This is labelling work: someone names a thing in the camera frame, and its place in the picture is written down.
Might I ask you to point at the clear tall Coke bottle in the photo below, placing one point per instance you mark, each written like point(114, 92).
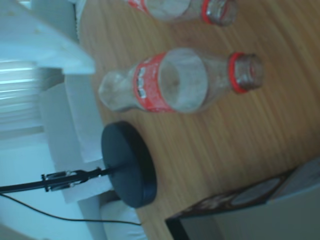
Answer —
point(150, 82)

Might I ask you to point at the black round camera stand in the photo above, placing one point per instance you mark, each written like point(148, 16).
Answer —
point(125, 155)

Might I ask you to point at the clear contour Coca-Cola bottle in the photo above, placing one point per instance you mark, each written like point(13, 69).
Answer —
point(170, 8)

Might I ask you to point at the grey cardboard box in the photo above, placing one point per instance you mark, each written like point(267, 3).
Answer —
point(250, 220)

